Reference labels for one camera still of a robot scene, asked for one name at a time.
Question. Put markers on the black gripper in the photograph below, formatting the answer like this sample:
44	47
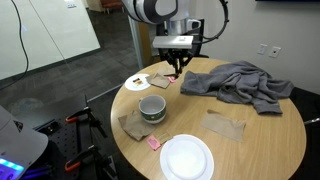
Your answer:
176	55

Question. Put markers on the white mug green band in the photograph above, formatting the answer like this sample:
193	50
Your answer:
151	116

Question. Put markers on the black robot base board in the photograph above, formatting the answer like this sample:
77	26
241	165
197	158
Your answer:
56	140

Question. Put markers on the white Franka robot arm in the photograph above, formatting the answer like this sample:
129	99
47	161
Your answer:
146	11

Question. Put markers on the pink sweetener packet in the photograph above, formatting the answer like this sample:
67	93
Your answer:
153	143
171	79

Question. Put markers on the brown paper napkin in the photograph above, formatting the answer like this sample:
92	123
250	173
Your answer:
162	70
133	128
159	81
223	126

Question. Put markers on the black mesh office chair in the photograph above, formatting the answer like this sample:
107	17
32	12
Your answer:
196	50

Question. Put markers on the small white plate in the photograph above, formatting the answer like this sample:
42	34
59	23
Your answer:
131	86

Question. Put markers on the gray hoodie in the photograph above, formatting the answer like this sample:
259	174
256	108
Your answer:
240	83

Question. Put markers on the red lobby bench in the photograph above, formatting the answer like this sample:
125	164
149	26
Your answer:
111	4

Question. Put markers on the large white plate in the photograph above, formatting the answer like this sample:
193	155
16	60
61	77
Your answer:
186	160

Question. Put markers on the white sign on glass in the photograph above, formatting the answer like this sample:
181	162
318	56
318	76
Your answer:
70	4

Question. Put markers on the wrist camera mount box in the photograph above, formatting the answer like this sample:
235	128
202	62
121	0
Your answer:
171	42

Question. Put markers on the metal glass partition post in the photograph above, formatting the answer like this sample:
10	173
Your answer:
136	43

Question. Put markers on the white rectangular wall plate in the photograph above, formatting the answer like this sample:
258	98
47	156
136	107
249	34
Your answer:
262	49

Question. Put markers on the white wall plate with socket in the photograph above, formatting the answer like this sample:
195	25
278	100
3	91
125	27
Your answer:
274	52

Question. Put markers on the frosted glass wall panel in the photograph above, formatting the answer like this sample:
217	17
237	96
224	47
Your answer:
50	30

